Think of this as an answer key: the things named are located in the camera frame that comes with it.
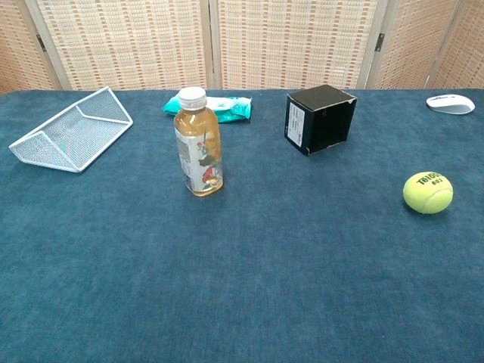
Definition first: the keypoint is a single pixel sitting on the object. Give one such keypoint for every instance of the black cardboard box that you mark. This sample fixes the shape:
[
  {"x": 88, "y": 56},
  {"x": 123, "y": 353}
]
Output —
[{"x": 321, "y": 121}]

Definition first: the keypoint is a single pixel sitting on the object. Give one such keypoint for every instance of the yellow tennis ball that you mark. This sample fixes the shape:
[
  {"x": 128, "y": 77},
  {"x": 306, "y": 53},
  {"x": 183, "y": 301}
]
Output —
[{"x": 427, "y": 193}]

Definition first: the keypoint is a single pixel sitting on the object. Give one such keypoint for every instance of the amber tea bottle white cap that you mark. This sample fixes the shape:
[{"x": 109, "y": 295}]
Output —
[{"x": 198, "y": 151}]

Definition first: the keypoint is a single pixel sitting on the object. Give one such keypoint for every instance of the teal wet wipes pack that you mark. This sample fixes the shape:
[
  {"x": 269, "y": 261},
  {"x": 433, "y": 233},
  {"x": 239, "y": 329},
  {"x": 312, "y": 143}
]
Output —
[{"x": 234, "y": 109}]

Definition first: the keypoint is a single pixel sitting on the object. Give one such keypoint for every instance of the blue felt table cloth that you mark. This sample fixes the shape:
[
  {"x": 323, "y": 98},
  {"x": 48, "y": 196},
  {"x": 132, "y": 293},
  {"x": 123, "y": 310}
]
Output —
[{"x": 242, "y": 264}]

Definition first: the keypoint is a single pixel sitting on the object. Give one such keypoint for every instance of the woven bamboo folding screen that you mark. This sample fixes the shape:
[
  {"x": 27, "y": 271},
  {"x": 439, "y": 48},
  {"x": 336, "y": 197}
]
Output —
[{"x": 125, "y": 45}]

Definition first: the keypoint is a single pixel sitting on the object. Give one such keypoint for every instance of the white computer mouse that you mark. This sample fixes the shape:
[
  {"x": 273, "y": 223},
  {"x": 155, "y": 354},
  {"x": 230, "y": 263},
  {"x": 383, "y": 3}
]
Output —
[{"x": 452, "y": 104}]

